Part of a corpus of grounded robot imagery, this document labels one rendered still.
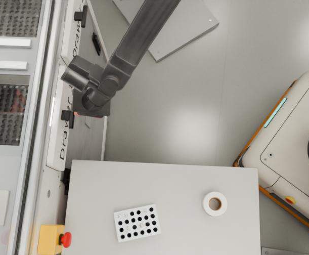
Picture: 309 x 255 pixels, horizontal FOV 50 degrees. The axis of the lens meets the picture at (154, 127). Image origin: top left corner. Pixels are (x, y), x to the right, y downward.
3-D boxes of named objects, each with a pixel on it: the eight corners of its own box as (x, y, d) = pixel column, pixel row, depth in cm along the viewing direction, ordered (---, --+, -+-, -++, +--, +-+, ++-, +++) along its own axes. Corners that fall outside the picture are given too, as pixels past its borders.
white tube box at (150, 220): (155, 204, 99) (155, 203, 96) (161, 232, 97) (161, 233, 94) (115, 212, 99) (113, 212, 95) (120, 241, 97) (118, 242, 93)
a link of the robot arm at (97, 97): (111, 102, 77) (121, 84, 79) (85, 86, 75) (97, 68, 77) (101, 111, 83) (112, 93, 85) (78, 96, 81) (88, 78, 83)
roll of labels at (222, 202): (211, 187, 100) (213, 186, 96) (229, 203, 99) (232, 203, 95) (196, 205, 99) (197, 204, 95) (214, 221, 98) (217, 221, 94)
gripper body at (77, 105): (72, 89, 87) (79, 79, 81) (108, 95, 92) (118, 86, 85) (70, 112, 86) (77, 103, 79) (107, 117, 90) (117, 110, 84)
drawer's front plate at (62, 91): (75, 79, 104) (65, 64, 93) (64, 171, 97) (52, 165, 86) (70, 79, 104) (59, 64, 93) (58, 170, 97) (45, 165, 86)
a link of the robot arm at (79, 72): (121, 84, 71) (130, 62, 77) (75, 53, 68) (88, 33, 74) (96, 114, 79) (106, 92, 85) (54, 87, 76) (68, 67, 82)
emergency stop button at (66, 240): (73, 231, 89) (70, 232, 85) (72, 247, 88) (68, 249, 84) (62, 230, 89) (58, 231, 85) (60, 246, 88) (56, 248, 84)
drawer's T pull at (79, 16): (87, 7, 102) (87, 4, 100) (85, 28, 100) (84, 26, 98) (76, 6, 102) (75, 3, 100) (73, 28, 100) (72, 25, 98)
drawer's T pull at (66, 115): (76, 103, 93) (75, 102, 92) (73, 129, 92) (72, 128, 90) (63, 103, 94) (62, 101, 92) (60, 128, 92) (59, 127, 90)
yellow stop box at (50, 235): (67, 224, 91) (59, 225, 84) (64, 252, 89) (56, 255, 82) (49, 223, 91) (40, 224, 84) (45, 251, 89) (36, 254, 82)
